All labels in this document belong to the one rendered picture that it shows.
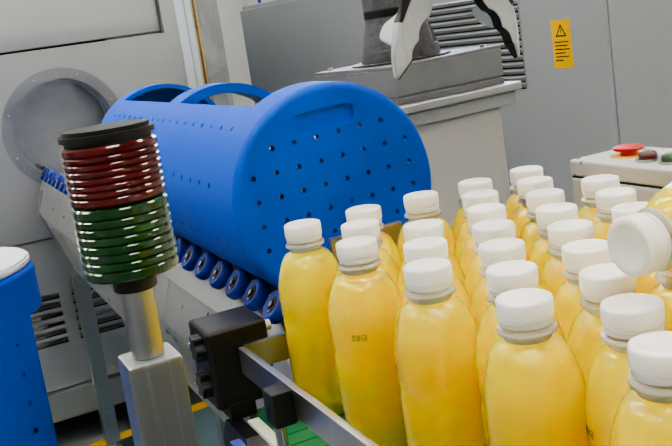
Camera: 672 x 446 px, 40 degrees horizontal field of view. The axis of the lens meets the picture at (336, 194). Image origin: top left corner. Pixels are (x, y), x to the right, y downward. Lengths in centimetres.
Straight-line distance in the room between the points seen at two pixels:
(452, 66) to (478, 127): 12
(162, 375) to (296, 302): 33
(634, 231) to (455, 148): 109
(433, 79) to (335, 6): 213
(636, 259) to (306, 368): 47
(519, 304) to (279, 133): 58
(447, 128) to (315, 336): 77
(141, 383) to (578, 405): 29
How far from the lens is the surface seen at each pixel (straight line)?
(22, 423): 139
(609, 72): 277
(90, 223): 61
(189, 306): 153
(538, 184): 101
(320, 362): 97
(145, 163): 60
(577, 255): 73
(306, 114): 115
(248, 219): 113
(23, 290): 138
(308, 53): 397
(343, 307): 84
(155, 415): 65
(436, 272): 72
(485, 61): 173
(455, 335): 73
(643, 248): 59
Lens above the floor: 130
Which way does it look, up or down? 10 degrees down
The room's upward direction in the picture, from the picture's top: 8 degrees counter-clockwise
